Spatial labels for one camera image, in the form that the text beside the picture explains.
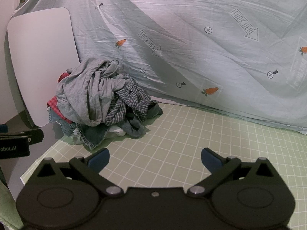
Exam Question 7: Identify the red garment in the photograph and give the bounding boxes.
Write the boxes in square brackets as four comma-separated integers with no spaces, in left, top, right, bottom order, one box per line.
[47,72,72,124]

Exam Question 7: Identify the white rounded board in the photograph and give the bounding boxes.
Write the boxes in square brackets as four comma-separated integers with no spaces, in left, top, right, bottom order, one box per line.
[7,7,80,127]

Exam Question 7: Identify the pale blue carrot-print sheet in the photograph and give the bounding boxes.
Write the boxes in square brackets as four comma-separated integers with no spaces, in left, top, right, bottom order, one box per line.
[14,0,306,134]

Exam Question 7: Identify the grey zip hoodie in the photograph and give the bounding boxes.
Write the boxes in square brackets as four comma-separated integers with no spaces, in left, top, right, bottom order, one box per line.
[56,58,131,127]

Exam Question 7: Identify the blue denim garment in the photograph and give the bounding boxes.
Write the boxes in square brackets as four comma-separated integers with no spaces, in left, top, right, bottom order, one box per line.
[49,110,145,149]

